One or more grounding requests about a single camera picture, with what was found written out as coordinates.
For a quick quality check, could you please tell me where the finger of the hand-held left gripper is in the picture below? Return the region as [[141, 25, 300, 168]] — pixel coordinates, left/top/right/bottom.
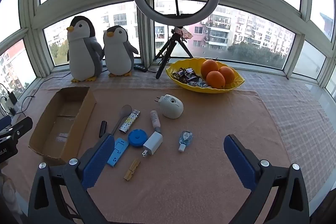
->
[[0, 117, 33, 144]]

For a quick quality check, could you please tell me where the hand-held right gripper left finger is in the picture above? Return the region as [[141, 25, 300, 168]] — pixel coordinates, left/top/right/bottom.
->
[[28, 133, 116, 224]]

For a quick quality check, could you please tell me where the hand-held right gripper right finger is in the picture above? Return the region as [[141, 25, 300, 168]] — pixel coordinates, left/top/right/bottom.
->
[[224, 134, 310, 224]]

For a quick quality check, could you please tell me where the blue phone stand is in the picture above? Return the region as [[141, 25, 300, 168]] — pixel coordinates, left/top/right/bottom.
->
[[107, 137, 129, 167]]

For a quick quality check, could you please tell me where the black cylindrical tube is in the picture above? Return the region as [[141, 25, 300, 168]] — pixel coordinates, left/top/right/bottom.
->
[[99, 121, 108, 138]]

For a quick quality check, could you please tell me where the wooden clothespin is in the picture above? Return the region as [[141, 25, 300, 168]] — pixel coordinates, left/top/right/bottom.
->
[[124, 158, 141, 182]]

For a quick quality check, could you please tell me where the blue round tape measure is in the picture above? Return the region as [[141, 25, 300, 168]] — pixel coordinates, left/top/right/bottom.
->
[[128, 129, 149, 147]]

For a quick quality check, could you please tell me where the brown cardboard box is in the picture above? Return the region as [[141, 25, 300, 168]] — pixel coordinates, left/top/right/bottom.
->
[[28, 86, 97, 167]]

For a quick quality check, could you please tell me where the white patterned lighter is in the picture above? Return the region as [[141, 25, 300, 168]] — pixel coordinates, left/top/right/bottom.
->
[[119, 109, 141, 133]]

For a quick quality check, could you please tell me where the grey plastic spoon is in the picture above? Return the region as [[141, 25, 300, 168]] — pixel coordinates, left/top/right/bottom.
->
[[110, 105, 132, 136]]

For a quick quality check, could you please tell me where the white charger plug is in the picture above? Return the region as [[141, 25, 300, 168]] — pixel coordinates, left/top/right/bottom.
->
[[142, 131, 163, 157]]

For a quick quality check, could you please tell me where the blue hand sanitizer bottle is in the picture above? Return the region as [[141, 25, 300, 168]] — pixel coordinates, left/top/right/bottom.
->
[[178, 131, 194, 153]]

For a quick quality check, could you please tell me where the pink cosmetic tube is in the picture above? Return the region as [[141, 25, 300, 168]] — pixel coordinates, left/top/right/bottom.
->
[[150, 110, 163, 134]]

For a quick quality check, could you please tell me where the black power adapter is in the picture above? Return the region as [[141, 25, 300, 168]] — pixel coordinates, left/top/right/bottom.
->
[[8, 91, 17, 109]]

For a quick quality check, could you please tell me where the yellow leaf-shaped bowl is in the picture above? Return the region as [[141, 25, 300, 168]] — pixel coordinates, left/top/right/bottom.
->
[[165, 57, 245, 94]]

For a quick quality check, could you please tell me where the checked beige cloth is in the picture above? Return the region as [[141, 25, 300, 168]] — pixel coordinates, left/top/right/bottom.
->
[[34, 67, 336, 201]]

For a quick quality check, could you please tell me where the white plug-in device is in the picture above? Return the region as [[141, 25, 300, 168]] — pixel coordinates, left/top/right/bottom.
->
[[154, 94, 184, 119]]

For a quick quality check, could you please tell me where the large penguin plush toy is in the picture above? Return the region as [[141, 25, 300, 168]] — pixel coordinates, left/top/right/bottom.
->
[[66, 16, 104, 83]]

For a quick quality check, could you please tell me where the pile of wrapped candies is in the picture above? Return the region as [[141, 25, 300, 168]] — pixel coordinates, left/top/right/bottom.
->
[[172, 68, 209, 88]]

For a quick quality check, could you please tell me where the small penguin plush toy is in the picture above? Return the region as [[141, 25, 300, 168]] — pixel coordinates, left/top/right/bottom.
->
[[102, 25, 139, 77]]

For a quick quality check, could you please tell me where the black loose-end cable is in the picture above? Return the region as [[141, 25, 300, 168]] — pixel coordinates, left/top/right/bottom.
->
[[16, 95, 36, 112]]

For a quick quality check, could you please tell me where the black adapter cable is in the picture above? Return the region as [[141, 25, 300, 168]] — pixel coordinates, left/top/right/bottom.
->
[[0, 83, 12, 115]]

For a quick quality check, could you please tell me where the long black cable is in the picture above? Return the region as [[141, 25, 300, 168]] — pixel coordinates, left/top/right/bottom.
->
[[39, 70, 109, 83]]

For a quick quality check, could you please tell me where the black ring light cable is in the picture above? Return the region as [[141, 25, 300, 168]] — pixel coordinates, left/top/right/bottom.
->
[[146, 57, 168, 73]]

